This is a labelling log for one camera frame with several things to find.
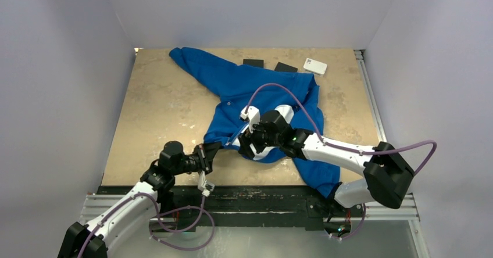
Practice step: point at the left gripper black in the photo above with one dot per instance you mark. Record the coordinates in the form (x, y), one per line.
(206, 150)

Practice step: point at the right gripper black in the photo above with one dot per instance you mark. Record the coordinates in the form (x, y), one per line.
(245, 139)

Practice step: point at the blue zip jacket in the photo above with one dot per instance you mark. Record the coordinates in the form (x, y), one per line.
(236, 84)

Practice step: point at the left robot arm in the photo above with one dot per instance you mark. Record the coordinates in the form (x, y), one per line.
(149, 198)

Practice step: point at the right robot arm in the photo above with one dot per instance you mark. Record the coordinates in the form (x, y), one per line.
(386, 176)

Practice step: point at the black flat block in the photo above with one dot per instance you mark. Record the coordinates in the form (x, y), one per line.
(259, 63)
(282, 67)

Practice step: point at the white small box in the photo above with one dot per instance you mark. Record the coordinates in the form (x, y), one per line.
(315, 66)

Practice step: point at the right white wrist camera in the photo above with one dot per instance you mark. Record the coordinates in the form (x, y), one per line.
(251, 115)

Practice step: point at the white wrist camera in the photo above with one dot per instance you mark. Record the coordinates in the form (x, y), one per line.
(204, 185)
(251, 115)

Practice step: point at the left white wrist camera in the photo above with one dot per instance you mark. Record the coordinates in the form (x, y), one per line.
(204, 185)

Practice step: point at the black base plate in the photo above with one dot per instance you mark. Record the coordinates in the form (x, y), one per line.
(186, 195)

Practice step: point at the right side aluminium rail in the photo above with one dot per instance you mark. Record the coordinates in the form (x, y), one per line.
(370, 95)

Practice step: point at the aluminium frame rail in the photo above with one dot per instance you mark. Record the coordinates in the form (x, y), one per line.
(404, 210)

